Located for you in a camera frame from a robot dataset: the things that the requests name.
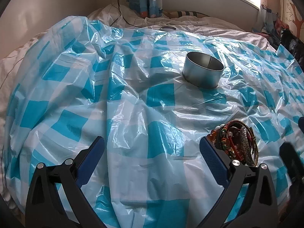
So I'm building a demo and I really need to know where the colourful woven bracelets pile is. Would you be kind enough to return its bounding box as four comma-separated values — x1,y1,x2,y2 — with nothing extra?
206,120,260,167

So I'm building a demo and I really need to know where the black plastic bag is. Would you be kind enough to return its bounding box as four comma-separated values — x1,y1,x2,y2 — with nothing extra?
280,28,303,65

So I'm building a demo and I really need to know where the round metal tin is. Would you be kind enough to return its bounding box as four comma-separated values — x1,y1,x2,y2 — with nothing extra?
182,51,225,89

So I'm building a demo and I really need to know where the blue checkered plastic sheet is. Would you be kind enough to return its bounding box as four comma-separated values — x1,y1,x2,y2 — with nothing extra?
3,15,304,228

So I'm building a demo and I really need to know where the round metal tin lid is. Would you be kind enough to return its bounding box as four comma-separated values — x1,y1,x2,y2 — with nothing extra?
160,26,177,32

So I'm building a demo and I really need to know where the striped pillow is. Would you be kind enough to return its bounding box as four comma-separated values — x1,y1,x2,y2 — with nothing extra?
163,11,208,19

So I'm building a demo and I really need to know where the clothes pile by wall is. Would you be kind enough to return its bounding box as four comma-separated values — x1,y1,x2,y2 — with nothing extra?
252,4,289,49

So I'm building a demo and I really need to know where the black charger cable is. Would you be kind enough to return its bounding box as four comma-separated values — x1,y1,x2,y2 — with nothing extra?
108,0,153,29

